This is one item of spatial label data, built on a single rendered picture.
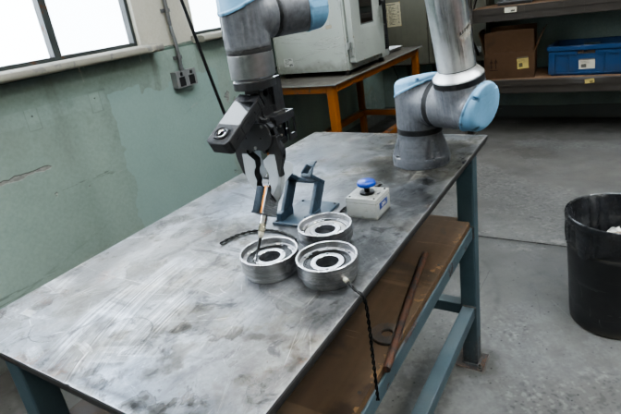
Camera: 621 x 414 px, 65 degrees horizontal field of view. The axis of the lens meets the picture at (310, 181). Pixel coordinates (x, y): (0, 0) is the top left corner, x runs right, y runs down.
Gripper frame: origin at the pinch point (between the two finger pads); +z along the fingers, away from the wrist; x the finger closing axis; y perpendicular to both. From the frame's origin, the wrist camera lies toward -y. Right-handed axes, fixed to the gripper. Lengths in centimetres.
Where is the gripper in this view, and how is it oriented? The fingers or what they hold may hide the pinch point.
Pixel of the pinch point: (267, 195)
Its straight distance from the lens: 86.9
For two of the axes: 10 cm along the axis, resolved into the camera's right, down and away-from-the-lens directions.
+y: 4.9, -3.7, 7.9
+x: -8.6, -0.6, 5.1
